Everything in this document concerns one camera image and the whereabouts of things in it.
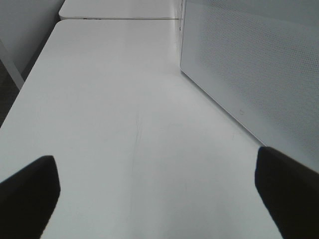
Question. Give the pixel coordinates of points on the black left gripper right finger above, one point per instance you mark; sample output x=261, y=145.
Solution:
x=290, y=192

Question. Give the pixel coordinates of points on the white microwave door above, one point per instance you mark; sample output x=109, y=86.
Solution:
x=259, y=60

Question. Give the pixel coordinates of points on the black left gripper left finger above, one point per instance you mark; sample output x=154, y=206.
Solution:
x=28, y=199

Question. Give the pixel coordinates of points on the white neighbouring table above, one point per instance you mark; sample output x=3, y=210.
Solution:
x=121, y=9

